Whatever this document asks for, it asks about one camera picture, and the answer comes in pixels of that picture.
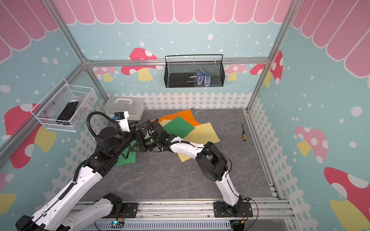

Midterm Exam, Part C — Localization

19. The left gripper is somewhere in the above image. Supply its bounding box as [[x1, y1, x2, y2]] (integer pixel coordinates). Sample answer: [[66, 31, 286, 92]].
[[111, 120, 149, 157]]

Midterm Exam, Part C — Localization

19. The green paper sheet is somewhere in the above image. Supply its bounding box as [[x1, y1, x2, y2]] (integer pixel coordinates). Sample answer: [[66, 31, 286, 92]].
[[116, 141, 136, 168], [163, 116, 195, 138]]

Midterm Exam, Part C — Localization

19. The yellow paper sheet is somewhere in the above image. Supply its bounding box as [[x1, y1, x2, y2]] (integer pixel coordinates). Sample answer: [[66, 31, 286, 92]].
[[159, 119, 172, 127], [178, 153, 192, 162], [183, 122, 220, 144]]

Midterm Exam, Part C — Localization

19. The yellow paper sheet bottom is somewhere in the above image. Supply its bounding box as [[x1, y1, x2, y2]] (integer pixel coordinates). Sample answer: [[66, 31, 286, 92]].
[[178, 153, 192, 162]]

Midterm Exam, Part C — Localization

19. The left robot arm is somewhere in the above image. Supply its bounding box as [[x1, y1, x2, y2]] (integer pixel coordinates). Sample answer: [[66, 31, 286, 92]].
[[15, 111, 147, 231]]

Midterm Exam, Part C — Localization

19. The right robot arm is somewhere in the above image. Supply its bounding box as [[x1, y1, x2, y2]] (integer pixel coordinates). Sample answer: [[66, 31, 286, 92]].
[[131, 119, 243, 217]]

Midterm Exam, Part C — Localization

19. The white plastic storage box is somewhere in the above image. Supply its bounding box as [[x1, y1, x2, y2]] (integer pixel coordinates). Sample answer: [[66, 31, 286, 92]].
[[104, 96, 144, 121]]

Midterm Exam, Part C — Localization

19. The orange paper sheet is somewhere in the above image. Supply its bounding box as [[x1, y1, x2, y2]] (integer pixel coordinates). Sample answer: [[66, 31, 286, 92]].
[[158, 109, 201, 127]]

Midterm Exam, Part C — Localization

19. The black box in mesh basket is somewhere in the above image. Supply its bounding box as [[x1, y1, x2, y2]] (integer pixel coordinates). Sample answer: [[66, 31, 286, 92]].
[[167, 73, 195, 88]]

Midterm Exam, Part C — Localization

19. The black item in white basket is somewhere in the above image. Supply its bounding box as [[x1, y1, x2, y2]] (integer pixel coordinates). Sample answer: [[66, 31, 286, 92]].
[[56, 100, 79, 126]]

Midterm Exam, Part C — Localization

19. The blue white item in basket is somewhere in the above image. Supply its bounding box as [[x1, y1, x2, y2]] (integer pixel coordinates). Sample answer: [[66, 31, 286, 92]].
[[188, 69, 211, 87]]

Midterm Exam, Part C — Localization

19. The small green circuit board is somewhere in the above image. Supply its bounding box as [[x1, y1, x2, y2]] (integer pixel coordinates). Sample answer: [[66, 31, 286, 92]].
[[110, 220, 125, 229]]

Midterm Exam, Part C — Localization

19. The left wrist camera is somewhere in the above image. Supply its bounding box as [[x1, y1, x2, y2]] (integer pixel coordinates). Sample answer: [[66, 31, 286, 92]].
[[113, 111, 130, 134]]

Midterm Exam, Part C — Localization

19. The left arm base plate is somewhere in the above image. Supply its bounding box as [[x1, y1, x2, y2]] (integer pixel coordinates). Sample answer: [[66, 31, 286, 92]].
[[114, 203, 138, 219]]

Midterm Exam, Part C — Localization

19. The white wire basket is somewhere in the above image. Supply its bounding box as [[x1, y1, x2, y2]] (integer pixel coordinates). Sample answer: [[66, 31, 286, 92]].
[[31, 79, 97, 132]]

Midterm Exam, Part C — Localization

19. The black wire mesh basket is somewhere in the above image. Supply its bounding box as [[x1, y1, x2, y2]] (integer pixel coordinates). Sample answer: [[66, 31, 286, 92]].
[[164, 54, 225, 88]]

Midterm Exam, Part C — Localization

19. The screwdriver with wooden handle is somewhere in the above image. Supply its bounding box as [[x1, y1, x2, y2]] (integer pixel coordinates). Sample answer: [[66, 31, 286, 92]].
[[242, 125, 247, 141]]

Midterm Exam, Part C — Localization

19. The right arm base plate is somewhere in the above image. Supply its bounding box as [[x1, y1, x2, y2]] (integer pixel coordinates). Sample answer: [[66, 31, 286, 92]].
[[213, 201, 253, 218]]

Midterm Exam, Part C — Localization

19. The aluminium front rail frame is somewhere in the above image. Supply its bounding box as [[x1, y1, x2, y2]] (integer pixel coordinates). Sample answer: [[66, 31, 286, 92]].
[[53, 199, 301, 231]]

